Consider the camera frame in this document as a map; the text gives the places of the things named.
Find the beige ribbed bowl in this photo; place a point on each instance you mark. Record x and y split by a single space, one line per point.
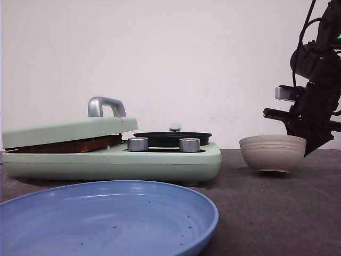
278 153

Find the blue plate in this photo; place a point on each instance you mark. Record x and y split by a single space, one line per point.
108 218

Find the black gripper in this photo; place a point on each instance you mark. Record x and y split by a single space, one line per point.
311 113

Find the mint green breakfast maker base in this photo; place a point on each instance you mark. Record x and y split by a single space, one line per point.
117 163

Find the silver control knob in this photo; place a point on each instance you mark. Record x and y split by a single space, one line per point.
189 145
137 144

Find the right silver control knob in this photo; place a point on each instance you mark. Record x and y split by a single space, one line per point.
189 145

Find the breakfast maker hinged lid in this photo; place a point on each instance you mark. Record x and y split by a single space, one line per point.
106 116

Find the left silver control knob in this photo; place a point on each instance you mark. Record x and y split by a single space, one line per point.
137 144

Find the white bread slice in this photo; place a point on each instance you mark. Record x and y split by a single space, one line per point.
74 146

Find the black frying pan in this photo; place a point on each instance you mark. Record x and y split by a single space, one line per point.
172 137

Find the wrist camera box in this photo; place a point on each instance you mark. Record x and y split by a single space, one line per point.
288 93

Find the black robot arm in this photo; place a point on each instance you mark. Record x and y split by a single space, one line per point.
317 58

